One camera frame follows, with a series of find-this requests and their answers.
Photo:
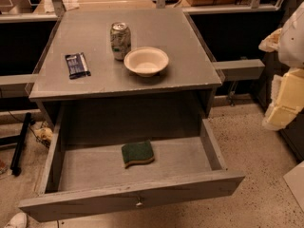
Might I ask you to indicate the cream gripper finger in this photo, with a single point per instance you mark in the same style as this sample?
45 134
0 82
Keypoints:
288 90
277 118

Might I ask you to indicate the green and yellow sponge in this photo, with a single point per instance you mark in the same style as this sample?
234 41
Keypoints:
137 153

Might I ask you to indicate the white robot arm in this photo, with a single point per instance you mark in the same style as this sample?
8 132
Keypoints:
288 41

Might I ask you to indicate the small metal drawer knob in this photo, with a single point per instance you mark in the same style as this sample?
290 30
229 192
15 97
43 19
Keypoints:
139 204

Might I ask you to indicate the open grey top drawer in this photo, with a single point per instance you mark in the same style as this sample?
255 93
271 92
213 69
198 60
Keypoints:
85 175

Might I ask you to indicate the white panel on floor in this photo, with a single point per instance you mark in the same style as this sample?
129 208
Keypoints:
295 181

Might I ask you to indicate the grey wooden cabinet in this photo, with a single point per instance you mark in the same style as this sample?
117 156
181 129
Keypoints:
89 32

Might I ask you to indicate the white paper bowl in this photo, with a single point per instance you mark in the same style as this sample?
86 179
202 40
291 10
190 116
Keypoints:
146 61

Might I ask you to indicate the crumpled green soda can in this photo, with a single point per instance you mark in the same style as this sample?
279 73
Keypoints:
120 40

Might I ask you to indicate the dark blue snack packet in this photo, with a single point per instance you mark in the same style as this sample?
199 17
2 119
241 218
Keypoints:
77 65

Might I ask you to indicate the crumpled paper on floor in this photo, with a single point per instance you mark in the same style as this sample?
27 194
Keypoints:
44 134

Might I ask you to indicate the white cloth on back table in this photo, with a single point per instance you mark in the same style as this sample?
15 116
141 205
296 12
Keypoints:
71 4

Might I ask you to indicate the black pole on floor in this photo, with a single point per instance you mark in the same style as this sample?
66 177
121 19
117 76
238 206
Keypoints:
14 167

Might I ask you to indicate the white shoe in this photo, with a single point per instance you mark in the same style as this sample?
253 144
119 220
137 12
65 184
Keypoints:
19 220

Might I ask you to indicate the grey horizontal rail beam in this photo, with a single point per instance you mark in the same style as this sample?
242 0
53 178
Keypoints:
239 70

